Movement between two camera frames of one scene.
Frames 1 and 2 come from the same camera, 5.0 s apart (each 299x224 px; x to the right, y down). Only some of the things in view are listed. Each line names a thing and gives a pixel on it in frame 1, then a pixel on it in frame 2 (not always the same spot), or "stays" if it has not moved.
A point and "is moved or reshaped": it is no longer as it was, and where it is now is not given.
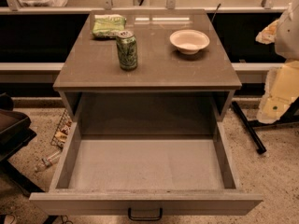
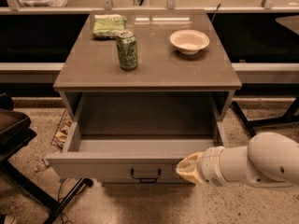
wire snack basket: x=64 y=126 stays
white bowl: x=189 y=41 stays
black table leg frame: x=291 y=116 stays
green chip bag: x=106 y=26 stays
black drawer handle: x=155 y=218 -> x=147 y=179
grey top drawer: x=107 y=166 is moved or reshaped
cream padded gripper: x=288 y=36 -> x=209 y=167
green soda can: x=127 y=49 stays
